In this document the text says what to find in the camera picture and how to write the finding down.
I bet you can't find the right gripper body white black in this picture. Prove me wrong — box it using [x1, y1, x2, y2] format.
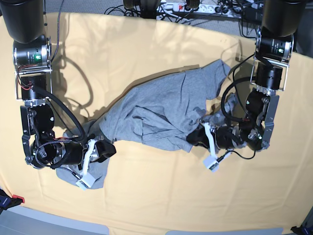
[57, 139, 97, 189]

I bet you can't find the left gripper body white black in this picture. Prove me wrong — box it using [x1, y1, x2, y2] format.
[200, 119, 241, 164]

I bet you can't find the grey t-shirt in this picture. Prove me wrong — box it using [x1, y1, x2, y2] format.
[55, 60, 237, 190]

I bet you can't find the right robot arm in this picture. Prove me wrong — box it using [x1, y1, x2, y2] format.
[0, 0, 116, 190]

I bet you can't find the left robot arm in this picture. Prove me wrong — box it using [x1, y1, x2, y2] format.
[187, 0, 307, 171]

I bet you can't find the red black clamp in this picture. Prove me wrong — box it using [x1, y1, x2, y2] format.
[0, 189, 25, 213]

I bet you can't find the yellow table cloth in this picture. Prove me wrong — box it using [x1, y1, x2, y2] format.
[0, 13, 313, 235]

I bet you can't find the black clamp right corner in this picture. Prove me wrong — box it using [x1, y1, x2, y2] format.
[291, 226, 313, 235]

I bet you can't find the white power strip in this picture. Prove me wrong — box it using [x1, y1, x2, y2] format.
[158, 0, 241, 19]

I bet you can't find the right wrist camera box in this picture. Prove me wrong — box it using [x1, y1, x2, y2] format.
[75, 173, 96, 190]

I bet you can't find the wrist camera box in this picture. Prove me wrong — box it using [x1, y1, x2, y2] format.
[75, 173, 96, 190]
[203, 156, 219, 172]

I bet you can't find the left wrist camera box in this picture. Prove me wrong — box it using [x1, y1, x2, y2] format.
[203, 156, 219, 172]

